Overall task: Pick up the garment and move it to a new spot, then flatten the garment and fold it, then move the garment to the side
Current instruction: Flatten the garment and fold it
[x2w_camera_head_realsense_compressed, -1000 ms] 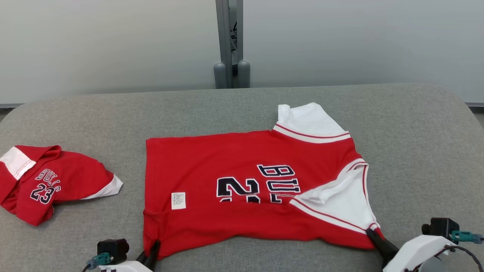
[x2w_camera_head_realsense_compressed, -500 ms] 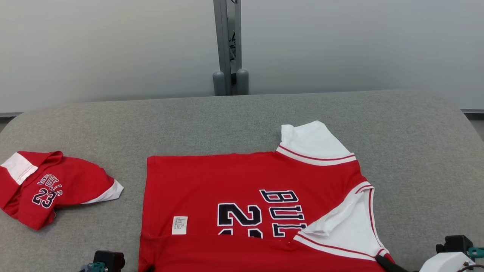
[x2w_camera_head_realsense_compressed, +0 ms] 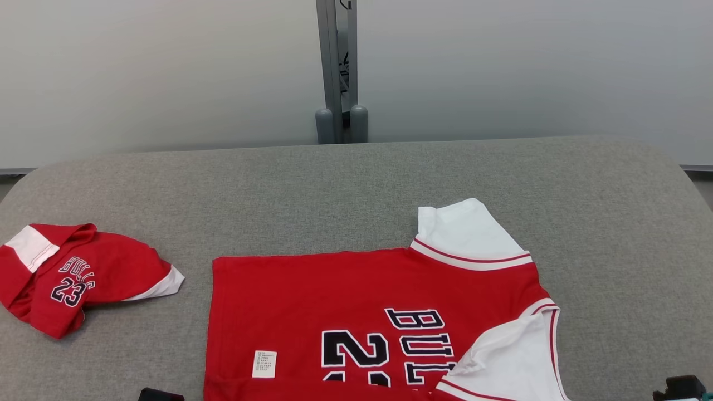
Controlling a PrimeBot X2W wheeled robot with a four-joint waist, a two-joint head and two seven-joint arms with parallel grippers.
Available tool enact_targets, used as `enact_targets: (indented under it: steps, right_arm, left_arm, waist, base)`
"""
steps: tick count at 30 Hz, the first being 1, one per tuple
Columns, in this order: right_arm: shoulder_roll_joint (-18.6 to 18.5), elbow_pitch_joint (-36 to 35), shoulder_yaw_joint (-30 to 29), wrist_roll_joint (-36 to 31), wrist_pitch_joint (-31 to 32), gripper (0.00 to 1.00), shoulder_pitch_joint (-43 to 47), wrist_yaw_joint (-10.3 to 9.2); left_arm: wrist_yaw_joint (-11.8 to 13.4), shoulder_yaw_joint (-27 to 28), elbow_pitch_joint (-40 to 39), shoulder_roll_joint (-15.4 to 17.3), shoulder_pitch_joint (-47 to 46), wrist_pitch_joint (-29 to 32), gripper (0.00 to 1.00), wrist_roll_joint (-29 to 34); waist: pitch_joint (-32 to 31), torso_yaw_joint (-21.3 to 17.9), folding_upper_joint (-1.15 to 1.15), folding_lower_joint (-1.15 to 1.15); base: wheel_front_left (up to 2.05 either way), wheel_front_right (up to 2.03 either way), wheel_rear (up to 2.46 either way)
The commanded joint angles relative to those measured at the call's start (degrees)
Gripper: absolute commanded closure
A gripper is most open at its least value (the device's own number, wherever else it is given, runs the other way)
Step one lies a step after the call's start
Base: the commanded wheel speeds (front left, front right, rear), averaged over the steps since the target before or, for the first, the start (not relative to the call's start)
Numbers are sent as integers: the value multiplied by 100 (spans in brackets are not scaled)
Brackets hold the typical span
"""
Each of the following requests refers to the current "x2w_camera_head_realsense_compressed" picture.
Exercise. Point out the red Bulls shorts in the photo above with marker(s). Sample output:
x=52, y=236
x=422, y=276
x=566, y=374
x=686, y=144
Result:
x=122, y=267

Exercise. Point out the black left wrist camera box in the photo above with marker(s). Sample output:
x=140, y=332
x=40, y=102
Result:
x=159, y=395

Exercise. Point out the grey cylindrical post foot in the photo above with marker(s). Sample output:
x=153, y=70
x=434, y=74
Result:
x=359, y=125
x=325, y=127

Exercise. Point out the dark grey baseboard strip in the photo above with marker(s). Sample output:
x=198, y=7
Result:
x=14, y=171
x=699, y=167

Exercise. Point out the red Bulls jersey shirt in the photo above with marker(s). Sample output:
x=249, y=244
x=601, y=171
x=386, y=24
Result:
x=312, y=295

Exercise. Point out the grey metal frame post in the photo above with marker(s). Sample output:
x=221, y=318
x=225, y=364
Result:
x=327, y=55

